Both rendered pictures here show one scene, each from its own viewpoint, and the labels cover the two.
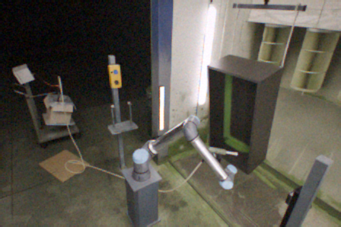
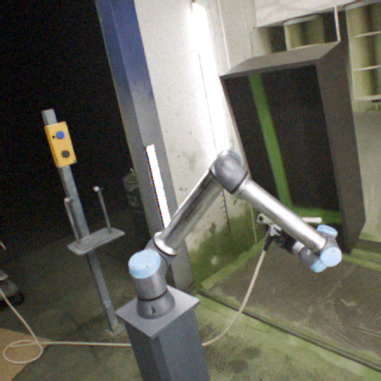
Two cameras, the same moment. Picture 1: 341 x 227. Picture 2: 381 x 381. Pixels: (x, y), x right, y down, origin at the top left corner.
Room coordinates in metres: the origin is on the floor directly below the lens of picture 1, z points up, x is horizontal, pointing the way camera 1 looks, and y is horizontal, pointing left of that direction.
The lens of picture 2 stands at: (0.12, 0.14, 1.65)
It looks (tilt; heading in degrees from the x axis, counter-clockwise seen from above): 17 degrees down; 353
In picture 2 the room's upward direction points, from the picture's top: 11 degrees counter-clockwise
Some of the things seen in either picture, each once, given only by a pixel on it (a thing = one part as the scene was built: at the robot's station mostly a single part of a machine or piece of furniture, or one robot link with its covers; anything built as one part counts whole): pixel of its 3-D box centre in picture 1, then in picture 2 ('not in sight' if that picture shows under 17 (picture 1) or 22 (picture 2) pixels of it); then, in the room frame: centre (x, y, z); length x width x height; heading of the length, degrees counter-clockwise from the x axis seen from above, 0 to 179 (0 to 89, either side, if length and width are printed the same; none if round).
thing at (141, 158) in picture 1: (141, 159); (147, 272); (1.62, 0.26, 0.83); 0.17 x 0.15 x 0.18; 160
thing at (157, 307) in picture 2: (141, 171); (154, 298); (1.61, 0.26, 0.69); 0.19 x 0.19 x 0.10
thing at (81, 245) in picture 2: (122, 116); (89, 216); (2.27, 0.58, 0.95); 0.26 x 0.15 x 0.32; 124
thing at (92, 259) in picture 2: (117, 119); (82, 230); (2.40, 0.67, 0.82); 0.06 x 0.06 x 1.64; 34
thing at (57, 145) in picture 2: (115, 76); (60, 145); (2.35, 0.64, 1.42); 0.12 x 0.06 x 0.26; 124
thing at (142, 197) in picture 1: (142, 196); (170, 356); (1.61, 0.26, 0.32); 0.31 x 0.31 x 0.64; 34
